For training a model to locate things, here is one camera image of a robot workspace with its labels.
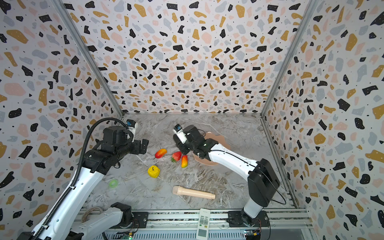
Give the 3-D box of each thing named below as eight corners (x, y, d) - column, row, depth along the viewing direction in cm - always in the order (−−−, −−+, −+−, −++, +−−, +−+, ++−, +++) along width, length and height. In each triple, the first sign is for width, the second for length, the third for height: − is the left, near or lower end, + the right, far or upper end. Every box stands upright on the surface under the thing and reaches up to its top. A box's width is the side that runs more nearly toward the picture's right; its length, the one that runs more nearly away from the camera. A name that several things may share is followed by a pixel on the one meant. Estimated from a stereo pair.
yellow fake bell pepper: (149, 175, 91) (146, 171, 86) (154, 168, 94) (152, 164, 89) (155, 180, 89) (153, 175, 84) (161, 172, 92) (159, 168, 87)
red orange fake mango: (154, 156, 99) (153, 154, 97) (162, 149, 103) (162, 146, 101) (159, 160, 98) (158, 157, 95) (167, 152, 102) (166, 149, 99)
